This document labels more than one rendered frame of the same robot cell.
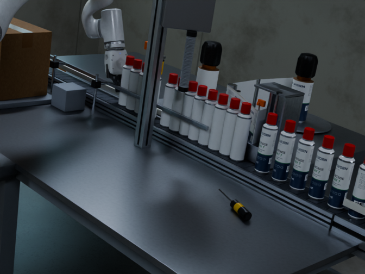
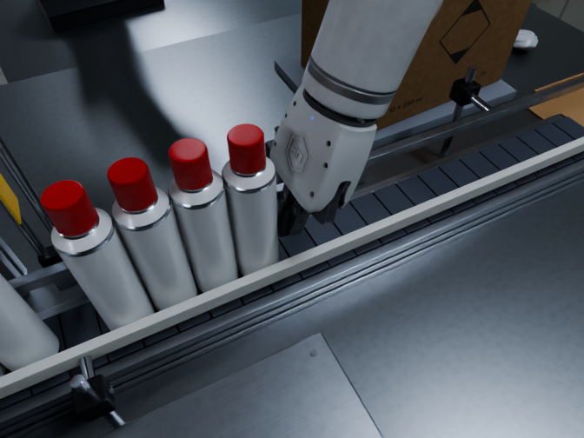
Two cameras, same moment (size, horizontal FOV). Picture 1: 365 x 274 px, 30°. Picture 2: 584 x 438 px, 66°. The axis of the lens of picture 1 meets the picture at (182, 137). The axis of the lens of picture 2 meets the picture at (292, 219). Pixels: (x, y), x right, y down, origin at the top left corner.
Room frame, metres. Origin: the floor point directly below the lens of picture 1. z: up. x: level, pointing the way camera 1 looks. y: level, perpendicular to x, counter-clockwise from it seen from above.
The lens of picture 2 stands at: (2.81, -0.03, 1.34)
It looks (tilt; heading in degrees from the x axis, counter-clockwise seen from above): 50 degrees down; 110
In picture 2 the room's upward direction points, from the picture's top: straight up
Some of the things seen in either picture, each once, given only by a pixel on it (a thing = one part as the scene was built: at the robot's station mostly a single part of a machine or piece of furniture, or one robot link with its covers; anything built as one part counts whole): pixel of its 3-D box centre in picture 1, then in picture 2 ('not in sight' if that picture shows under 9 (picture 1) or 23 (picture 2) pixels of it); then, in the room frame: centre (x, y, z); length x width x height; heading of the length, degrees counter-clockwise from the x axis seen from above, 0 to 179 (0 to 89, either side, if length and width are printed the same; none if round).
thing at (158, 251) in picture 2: (143, 88); (155, 244); (2.59, 0.18, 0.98); 0.05 x 0.05 x 0.20
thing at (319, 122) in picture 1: (295, 120); not in sight; (2.81, -0.46, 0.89); 0.31 x 0.31 x 0.01
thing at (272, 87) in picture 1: (279, 89); not in sight; (2.27, -0.30, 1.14); 0.14 x 0.11 x 0.01; 47
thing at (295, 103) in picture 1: (271, 125); not in sight; (2.26, -0.30, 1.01); 0.14 x 0.13 x 0.26; 47
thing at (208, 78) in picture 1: (207, 77); not in sight; (2.74, -0.06, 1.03); 0.09 x 0.09 x 0.30
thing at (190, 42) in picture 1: (187, 61); not in sight; (2.30, 0.02, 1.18); 0.04 x 0.04 x 0.21
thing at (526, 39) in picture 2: not in sight; (524, 39); (2.96, 1.00, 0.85); 0.08 x 0.07 x 0.04; 54
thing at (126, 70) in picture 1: (127, 81); (253, 210); (2.66, 0.25, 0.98); 0.05 x 0.05 x 0.20
